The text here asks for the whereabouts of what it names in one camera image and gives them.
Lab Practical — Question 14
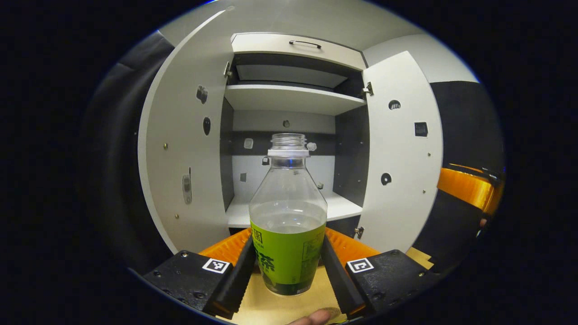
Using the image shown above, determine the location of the white cabinet shelf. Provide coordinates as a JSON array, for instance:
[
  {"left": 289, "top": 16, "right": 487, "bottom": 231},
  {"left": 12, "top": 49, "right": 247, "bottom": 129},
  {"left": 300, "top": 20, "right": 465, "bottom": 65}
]
[
  {"left": 226, "top": 192, "right": 363, "bottom": 228},
  {"left": 224, "top": 84, "right": 366, "bottom": 116}
]

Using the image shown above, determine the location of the green label plastic bottle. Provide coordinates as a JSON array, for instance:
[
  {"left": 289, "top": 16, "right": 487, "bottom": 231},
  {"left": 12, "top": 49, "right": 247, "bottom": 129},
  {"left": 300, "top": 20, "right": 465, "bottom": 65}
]
[{"left": 248, "top": 133, "right": 328, "bottom": 297}]

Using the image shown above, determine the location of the white cabinet door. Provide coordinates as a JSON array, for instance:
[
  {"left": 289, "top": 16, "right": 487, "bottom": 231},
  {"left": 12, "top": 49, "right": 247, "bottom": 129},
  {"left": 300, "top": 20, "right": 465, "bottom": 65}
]
[
  {"left": 357, "top": 51, "right": 444, "bottom": 253},
  {"left": 138, "top": 10, "right": 235, "bottom": 255}
]

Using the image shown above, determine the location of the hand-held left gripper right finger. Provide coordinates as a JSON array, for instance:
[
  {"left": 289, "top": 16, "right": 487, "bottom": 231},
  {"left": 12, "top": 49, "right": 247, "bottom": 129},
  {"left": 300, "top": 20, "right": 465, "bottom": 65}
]
[{"left": 322, "top": 227, "right": 441, "bottom": 319}]

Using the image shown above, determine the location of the white cabinet drawer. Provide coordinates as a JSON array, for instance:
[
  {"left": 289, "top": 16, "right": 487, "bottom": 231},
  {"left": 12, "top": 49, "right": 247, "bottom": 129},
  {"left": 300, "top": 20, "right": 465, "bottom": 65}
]
[{"left": 231, "top": 32, "right": 366, "bottom": 71}]

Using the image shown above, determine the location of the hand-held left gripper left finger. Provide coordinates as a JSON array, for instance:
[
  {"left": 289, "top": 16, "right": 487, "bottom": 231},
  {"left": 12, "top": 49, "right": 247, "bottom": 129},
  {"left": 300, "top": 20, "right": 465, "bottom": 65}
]
[{"left": 142, "top": 228, "right": 257, "bottom": 320}]

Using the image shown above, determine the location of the black backdrop cloth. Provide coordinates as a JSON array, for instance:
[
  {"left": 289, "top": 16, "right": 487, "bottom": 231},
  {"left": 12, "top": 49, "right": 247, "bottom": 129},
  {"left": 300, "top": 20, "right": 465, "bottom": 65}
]
[{"left": 86, "top": 31, "right": 505, "bottom": 271}]

